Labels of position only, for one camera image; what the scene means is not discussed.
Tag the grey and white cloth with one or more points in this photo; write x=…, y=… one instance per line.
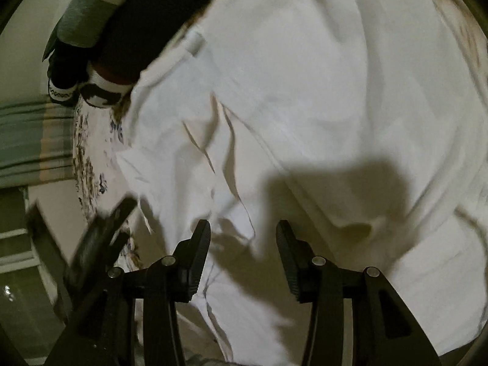
x=85, y=15

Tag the white shirt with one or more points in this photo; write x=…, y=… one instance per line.
x=305, y=103

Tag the black white patterned sock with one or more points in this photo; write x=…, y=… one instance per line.
x=61, y=89
x=103, y=93

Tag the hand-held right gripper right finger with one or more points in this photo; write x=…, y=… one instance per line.
x=288, y=259

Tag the floral blanket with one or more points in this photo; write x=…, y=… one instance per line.
x=89, y=160

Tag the black knit garment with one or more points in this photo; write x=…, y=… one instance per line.
x=160, y=19

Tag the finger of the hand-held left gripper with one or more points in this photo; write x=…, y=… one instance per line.
x=101, y=244

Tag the teal striped curtain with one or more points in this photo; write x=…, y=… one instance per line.
x=34, y=141

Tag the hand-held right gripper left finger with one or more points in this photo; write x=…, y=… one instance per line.
x=201, y=253

